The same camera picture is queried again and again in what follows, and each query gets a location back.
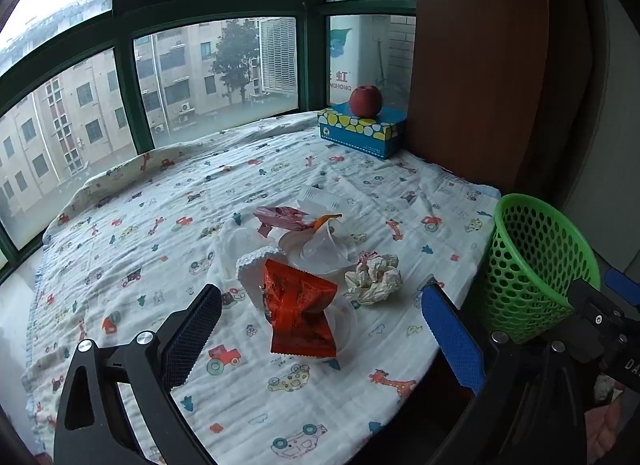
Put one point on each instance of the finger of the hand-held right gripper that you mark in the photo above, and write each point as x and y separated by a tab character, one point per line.
595	302
622	287

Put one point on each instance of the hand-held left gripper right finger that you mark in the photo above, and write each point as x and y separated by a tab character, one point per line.
452	340

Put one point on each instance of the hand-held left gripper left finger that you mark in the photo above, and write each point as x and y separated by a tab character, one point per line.
192	335

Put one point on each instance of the green plastic basket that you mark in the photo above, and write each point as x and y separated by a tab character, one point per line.
525	265

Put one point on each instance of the clear plastic cup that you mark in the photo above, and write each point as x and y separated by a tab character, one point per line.
240	250
326	245

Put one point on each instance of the paper ball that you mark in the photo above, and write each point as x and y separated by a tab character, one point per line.
374	279

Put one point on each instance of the orange-red snack packet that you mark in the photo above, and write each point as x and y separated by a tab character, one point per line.
300	310

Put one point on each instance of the pink wrapper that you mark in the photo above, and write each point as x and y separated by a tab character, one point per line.
284	217

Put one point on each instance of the orange peel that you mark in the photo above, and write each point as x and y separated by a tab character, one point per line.
324	219

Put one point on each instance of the white ribbed plastic tray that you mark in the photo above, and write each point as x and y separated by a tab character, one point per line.
320	199

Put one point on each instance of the person's right hand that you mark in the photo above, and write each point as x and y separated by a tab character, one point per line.
605	427

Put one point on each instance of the printed blanket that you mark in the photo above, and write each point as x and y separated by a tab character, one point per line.
150	185

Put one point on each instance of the blue spotted tissue box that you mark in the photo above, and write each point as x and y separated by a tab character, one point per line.
360	132

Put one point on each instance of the red apple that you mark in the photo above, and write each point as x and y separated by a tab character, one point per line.
366	101

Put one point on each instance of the apartment building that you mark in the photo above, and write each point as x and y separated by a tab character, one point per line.
70	110

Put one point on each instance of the brown wooden cabinet panel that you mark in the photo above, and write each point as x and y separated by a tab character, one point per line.
475	70

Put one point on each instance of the tree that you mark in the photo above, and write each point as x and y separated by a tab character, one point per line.
235	55

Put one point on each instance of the white louvred shutter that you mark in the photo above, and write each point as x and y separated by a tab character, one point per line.
278	55

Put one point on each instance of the white printed board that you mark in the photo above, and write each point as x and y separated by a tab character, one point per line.
350	60

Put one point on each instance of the green window frame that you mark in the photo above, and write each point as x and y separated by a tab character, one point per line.
125	95

